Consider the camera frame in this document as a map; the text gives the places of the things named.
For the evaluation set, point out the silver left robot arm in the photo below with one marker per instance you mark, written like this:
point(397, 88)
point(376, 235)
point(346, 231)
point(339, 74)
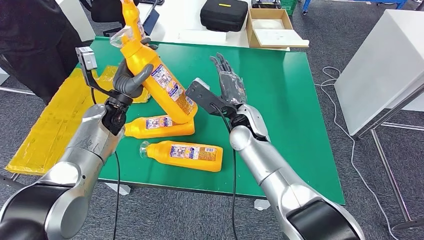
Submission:
point(89, 142)

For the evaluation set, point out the orange labelled plastic bottle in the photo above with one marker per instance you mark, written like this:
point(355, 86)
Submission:
point(159, 76)
point(185, 155)
point(155, 130)
point(130, 13)

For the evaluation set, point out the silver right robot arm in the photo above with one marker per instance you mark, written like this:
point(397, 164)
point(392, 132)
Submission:
point(265, 155)

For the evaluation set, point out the brown cardboard box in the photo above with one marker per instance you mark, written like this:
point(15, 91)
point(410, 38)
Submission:
point(268, 14)

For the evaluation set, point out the white cabinet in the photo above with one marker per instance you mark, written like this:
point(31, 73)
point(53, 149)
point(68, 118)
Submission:
point(381, 66)

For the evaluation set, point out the white foam insert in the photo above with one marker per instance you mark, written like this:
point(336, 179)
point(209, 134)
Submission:
point(281, 36)

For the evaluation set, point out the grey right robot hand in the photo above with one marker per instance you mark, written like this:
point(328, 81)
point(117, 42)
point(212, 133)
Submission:
point(233, 87)

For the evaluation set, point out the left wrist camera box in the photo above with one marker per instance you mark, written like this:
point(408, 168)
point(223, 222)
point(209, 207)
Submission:
point(86, 59)

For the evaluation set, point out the yellow plastic sheet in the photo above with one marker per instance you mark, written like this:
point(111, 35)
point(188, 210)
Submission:
point(49, 132)

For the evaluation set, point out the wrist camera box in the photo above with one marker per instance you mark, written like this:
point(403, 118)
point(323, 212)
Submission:
point(202, 96)
point(86, 59)

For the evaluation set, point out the green plastic crate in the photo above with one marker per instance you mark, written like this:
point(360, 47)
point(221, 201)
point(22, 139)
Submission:
point(288, 6)

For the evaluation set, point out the black carrying case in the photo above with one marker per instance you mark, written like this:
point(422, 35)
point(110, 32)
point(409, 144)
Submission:
point(223, 16)

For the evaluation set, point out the dark tablet screen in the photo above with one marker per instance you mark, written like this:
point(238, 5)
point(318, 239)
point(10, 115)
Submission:
point(151, 23)

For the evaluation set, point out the dark metal bar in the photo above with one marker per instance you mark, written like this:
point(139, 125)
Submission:
point(6, 181)

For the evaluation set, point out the black keyboard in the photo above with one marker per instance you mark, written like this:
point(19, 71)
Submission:
point(154, 2)

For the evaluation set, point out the blue metal rack frame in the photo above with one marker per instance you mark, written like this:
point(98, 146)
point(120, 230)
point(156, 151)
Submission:
point(306, 6)

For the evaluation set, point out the grey metal stand frame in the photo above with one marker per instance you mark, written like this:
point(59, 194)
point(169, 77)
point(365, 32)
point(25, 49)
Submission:
point(391, 111)

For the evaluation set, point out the person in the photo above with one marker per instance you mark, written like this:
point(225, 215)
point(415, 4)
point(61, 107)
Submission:
point(33, 39)

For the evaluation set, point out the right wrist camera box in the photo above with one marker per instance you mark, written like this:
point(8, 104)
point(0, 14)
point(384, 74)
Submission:
point(202, 96)

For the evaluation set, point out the white table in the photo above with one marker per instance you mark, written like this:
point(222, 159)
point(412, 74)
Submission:
point(179, 20)

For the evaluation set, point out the white panel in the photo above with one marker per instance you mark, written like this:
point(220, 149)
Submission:
point(76, 16)

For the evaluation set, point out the black office chair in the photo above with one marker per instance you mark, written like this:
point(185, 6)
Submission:
point(106, 10)

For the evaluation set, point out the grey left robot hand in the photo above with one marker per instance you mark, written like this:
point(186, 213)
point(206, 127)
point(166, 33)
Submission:
point(127, 84)

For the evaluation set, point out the white table foot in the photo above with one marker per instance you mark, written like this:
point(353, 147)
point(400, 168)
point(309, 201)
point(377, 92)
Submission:
point(119, 188)
point(262, 205)

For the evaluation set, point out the white floor bar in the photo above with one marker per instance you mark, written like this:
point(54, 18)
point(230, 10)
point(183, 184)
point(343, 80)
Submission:
point(16, 90)

